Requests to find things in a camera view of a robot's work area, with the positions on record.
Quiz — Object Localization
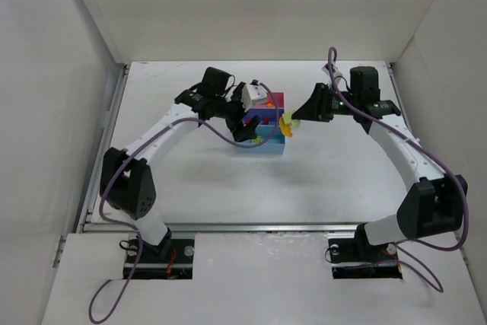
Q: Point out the light green duplo brick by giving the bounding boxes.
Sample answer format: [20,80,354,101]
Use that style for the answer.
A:
[252,136,263,145]
[281,111,301,129]

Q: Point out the yellow duplo brick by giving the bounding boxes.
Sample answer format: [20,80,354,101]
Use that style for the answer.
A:
[279,118,293,137]

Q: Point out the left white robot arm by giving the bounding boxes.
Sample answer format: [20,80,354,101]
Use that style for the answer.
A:
[100,67,268,259]

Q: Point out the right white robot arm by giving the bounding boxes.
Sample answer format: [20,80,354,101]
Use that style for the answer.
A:
[291,66,467,263]

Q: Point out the dark blue container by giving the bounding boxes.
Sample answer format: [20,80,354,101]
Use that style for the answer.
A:
[242,107,285,126]

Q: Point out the light blue container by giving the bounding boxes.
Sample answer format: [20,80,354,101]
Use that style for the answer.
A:
[235,124,285,155]

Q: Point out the pink container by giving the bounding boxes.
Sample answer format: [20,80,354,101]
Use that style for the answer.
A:
[262,92,285,109]

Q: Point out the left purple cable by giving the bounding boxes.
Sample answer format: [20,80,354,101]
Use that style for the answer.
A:
[88,81,285,324]

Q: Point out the purple cable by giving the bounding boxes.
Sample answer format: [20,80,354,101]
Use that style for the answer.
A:
[88,81,285,324]
[326,46,469,292]

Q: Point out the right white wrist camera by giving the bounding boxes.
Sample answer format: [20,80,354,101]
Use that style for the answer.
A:
[322,64,342,78]

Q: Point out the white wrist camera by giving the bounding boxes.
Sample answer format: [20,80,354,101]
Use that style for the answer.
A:
[241,80,268,110]
[322,64,342,78]

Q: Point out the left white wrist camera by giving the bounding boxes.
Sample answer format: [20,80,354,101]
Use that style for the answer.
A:
[241,80,268,110]

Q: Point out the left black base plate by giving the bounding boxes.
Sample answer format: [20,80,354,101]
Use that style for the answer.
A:
[119,238,195,280]

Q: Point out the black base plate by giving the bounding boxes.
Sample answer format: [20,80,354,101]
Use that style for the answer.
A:
[325,237,403,279]
[119,238,195,280]

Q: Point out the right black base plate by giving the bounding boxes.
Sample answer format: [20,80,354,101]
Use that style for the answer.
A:
[325,237,403,279]

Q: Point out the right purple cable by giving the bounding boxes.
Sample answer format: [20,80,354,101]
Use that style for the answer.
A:
[326,46,469,292]

